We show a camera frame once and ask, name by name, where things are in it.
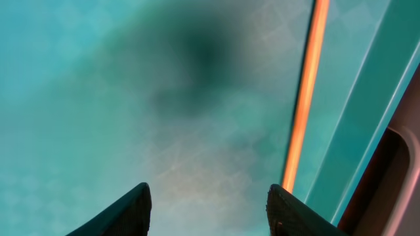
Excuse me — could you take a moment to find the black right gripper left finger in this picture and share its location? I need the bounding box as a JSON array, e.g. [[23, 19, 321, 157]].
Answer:
[[68, 182, 152, 236]]

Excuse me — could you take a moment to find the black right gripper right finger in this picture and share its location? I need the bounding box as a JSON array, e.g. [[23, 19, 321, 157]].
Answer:
[[266, 184, 346, 236]]

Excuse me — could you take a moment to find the wooden chopstick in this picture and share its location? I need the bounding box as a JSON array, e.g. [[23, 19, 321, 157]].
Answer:
[[282, 0, 330, 193]]

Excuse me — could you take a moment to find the grey dishwasher rack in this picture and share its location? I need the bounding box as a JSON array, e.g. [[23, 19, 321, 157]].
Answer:
[[338, 71, 419, 236]]

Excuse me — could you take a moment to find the teal plastic tray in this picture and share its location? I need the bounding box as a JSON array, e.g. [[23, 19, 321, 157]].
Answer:
[[1, 0, 419, 235]]

